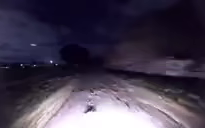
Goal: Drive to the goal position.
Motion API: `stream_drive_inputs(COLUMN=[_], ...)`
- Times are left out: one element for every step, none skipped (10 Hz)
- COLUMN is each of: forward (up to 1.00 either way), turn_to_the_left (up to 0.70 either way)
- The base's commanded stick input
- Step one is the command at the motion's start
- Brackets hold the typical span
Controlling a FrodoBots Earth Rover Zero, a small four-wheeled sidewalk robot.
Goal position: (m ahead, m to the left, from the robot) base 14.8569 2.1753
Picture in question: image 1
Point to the snow-dusted paved path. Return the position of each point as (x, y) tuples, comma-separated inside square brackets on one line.
[(106, 100)]

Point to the dark round tree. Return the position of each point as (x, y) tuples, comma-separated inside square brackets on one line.
[(73, 55)]

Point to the snowy grass verge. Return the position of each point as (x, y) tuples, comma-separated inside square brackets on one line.
[(190, 100), (46, 107)]

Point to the pale snowy bank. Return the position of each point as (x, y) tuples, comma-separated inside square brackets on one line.
[(163, 66)]

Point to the row of distant lights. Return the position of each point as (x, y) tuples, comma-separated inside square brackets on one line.
[(51, 61)]

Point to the dark row of trees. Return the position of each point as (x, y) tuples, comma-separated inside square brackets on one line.
[(163, 40)]

